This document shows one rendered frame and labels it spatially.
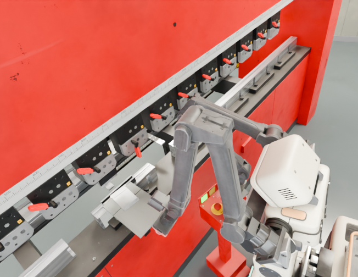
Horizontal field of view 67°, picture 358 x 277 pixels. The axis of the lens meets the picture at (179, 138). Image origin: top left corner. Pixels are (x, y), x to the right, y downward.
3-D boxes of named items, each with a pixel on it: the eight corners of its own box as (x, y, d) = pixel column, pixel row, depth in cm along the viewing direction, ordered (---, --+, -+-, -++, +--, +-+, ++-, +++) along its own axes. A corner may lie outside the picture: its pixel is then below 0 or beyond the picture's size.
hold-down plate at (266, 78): (255, 93, 200) (256, 90, 198) (249, 92, 203) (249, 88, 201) (274, 75, 215) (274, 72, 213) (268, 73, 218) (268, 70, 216)
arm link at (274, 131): (292, 145, 106) (292, 138, 111) (272, 128, 106) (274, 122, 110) (275, 158, 112) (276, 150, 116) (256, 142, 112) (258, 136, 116)
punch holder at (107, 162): (90, 187, 113) (75, 160, 102) (79, 178, 118) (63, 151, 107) (117, 165, 121) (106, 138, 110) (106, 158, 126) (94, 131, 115)
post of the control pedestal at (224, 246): (225, 263, 185) (223, 221, 150) (219, 257, 189) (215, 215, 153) (231, 257, 188) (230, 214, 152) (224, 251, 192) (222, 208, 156)
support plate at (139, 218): (140, 238, 113) (140, 237, 112) (102, 207, 127) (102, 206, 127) (168, 208, 122) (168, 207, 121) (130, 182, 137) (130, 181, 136)
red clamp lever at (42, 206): (31, 208, 90) (58, 204, 98) (26, 202, 93) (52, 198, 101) (29, 213, 91) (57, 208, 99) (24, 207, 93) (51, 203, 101)
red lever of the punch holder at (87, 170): (80, 170, 101) (101, 169, 109) (74, 166, 103) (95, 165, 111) (79, 175, 101) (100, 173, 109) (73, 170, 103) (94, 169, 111)
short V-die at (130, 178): (106, 208, 129) (104, 204, 127) (102, 205, 131) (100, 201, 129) (136, 181, 140) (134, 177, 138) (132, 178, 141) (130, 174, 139)
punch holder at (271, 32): (269, 40, 195) (271, 16, 184) (258, 38, 200) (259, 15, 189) (278, 32, 203) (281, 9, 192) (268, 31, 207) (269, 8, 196)
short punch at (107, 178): (102, 189, 124) (95, 176, 118) (100, 187, 125) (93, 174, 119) (118, 175, 129) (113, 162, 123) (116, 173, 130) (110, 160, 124)
